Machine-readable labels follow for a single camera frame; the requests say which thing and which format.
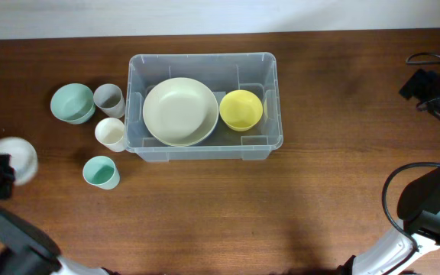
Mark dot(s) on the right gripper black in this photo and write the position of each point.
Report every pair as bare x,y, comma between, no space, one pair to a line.
416,87

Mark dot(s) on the white bowl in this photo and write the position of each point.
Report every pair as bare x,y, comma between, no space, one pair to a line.
23,158

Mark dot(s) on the green bowl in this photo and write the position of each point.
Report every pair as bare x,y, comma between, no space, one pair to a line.
73,103

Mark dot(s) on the cream cup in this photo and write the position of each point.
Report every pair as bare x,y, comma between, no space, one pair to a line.
110,132

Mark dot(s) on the grey cup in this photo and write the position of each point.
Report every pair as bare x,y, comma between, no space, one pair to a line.
109,98

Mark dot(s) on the cream plate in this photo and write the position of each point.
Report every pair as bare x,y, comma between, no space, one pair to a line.
180,112

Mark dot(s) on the yellow bowl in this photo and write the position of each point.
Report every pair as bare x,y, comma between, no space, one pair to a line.
241,110

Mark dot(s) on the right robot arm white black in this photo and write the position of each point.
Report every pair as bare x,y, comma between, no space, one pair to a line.
416,229

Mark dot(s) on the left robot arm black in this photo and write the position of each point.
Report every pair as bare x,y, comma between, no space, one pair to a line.
27,249

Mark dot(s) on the clear plastic storage container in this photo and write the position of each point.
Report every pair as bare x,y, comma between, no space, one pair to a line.
222,73

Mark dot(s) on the green cup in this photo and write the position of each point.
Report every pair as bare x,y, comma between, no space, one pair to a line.
101,172

